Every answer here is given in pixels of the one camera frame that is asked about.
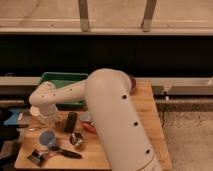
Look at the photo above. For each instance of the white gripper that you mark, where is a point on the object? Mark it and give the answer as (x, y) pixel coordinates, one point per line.
(48, 114)

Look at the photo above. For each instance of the silver fork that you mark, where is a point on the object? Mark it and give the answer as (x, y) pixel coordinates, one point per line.
(39, 127)

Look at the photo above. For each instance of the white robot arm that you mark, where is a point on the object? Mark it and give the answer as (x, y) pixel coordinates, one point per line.
(117, 122)

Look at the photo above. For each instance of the white paper cup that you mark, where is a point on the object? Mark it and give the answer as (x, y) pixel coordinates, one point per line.
(34, 111)

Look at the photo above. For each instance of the blue plastic cup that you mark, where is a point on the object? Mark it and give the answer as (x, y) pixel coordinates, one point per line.
(47, 138)

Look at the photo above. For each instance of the small metal cup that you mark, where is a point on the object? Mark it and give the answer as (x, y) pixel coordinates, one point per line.
(76, 139)

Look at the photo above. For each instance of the black remote control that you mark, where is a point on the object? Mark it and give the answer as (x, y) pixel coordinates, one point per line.
(70, 122)

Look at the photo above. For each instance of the blue box at left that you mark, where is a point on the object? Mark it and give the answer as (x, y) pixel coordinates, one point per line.
(17, 117)

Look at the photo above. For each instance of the green plastic tray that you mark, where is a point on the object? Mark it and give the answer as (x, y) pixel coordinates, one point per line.
(61, 79)

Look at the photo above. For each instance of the blue crumpled cloth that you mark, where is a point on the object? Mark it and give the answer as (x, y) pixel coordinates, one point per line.
(85, 117)

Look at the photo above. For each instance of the orange carrot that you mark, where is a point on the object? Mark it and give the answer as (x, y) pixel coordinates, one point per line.
(88, 127)

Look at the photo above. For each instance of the dark metal clip tool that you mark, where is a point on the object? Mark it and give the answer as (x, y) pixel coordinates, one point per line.
(37, 157)

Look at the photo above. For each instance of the purple bowl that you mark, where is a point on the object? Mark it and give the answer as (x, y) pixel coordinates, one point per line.
(133, 82)

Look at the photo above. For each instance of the black handled utensil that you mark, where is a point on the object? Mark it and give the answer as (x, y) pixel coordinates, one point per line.
(66, 153)

